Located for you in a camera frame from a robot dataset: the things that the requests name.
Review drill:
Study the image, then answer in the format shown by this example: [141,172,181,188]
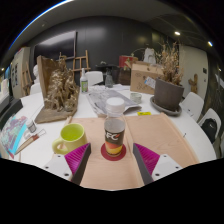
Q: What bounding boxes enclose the grey newspaper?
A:
[86,84,143,118]

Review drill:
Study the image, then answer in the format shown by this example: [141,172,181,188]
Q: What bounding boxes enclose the small grey-lidded jar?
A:
[25,119,38,134]

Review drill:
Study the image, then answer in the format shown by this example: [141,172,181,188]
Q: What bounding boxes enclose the ceiling lights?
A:
[173,30,214,48]

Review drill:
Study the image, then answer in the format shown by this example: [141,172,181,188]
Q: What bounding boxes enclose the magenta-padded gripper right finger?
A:
[131,142,183,187]

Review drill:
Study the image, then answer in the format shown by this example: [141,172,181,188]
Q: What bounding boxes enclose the flat round red coaster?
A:
[100,143,127,162]

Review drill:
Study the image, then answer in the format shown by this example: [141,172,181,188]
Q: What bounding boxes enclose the wooden easel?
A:
[59,49,91,73]
[21,61,33,96]

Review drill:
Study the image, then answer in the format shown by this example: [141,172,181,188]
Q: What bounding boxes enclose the red box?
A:
[118,54,139,69]

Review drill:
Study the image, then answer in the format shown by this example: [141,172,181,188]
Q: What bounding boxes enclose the wooden ruler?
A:
[14,128,48,155]

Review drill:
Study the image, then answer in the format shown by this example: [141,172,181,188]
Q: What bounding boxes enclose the large white ceiling light panel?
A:
[8,0,75,51]

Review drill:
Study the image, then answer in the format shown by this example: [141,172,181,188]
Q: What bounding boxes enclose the black wall screen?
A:
[34,30,78,63]

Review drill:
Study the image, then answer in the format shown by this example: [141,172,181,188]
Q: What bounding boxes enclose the wooden wall figure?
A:
[187,73,199,94]

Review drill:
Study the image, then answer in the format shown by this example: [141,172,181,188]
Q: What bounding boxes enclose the clear drink bottle white cap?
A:
[103,96,127,158]

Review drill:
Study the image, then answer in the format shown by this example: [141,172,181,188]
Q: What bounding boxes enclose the grey translucent bottle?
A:
[104,68,115,89]

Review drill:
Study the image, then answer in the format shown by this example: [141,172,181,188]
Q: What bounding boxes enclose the small white cup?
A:
[129,92,143,104]

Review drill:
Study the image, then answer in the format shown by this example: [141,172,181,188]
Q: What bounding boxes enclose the colourful painted sheet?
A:
[0,114,28,159]

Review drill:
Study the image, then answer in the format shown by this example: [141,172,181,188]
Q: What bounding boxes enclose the white plaster bust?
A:
[32,64,40,84]

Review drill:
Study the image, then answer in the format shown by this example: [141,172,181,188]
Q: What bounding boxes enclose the brown cardboard box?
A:
[129,61,164,95]

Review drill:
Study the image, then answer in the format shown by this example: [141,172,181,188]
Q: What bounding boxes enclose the black flat box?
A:
[0,96,24,129]

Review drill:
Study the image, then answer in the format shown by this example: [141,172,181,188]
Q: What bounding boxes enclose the brown root wood sculpture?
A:
[34,54,81,124]

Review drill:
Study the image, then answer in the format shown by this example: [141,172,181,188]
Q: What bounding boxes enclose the white spray bottle green label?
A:
[79,68,89,94]

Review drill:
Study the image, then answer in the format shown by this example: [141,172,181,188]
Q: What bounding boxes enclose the lime green mug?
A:
[51,122,88,156]

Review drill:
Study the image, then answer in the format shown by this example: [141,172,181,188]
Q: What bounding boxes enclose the dried plant in grey pot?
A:
[153,41,185,113]

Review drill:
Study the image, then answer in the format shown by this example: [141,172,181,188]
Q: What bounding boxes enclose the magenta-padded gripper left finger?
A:
[42,142,92,185]

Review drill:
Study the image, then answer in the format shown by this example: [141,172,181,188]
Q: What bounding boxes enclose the black side table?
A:
[94,63,120,84]

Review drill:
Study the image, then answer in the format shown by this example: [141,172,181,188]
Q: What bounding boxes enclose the black backpack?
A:
[200,118,219,144]

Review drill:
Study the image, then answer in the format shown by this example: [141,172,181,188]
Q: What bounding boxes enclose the beige wooden drawing board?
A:
[124,112,200,168]
[49,115,146,192]

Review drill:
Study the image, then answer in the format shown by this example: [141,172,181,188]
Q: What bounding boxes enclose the white plaster figure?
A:
[143,47,157,65]

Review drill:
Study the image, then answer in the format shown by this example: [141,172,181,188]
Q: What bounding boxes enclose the white chair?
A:
[84,70,104,87]
[181,91,205,123]
[29,82,43,96]
[197,107,222,144]

